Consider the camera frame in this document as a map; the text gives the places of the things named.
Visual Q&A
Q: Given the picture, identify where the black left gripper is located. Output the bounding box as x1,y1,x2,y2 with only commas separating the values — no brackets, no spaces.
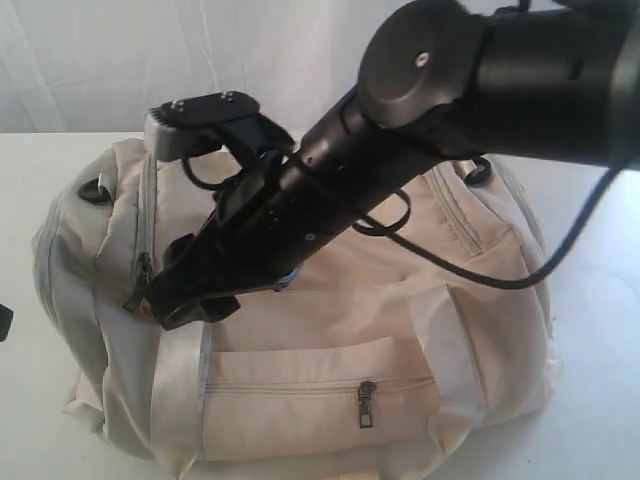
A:
0,304,14,342

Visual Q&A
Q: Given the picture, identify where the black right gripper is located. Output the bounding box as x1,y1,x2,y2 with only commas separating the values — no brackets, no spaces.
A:
149,91,301,331

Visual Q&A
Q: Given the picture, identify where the beige duffel bag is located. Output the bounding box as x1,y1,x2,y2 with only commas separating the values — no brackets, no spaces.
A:
33,139,562,479

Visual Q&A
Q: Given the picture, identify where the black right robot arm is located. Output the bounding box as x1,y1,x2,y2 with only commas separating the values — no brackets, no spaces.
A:
141,1,639,330

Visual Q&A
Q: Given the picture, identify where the white backdrop curtain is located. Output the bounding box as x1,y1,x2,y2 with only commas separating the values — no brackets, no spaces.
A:
1,1,398,133

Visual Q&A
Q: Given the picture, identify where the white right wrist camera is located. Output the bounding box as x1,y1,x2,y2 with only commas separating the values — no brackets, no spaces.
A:
143,112,226,164

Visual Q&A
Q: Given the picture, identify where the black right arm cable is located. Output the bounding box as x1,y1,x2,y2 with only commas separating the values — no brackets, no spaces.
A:
349,164,621,291

